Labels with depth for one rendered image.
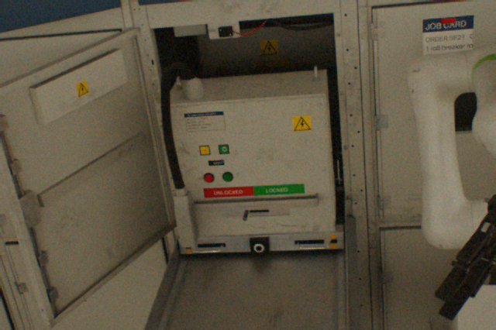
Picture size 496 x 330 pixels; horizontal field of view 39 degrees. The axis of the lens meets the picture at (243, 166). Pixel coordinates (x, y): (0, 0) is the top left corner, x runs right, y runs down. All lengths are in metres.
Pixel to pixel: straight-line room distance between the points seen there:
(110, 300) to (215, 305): 0.77
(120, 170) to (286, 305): 0.70
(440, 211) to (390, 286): 0.74
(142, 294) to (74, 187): 0.73
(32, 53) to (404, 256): 1.44
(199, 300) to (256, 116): 0.58
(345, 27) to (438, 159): 0.54
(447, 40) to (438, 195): 0.52
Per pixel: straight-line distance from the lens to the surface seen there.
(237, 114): 2.07
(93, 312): 2.86
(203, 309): 2.11
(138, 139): 2.32
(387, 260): 2.54
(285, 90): 2.09
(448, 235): 1.93
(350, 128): 2.31
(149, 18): 2.25
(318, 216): 2.21
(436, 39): 2.20
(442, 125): 1.90
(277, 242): 2.26
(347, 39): 2.20
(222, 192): 2.20
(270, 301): 2.10
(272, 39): 2.85
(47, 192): 2.08
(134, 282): 2.72
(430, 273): 2.59
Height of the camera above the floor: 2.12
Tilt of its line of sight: 26 degrees down
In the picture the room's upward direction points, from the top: 8 degrees counter-clockwise
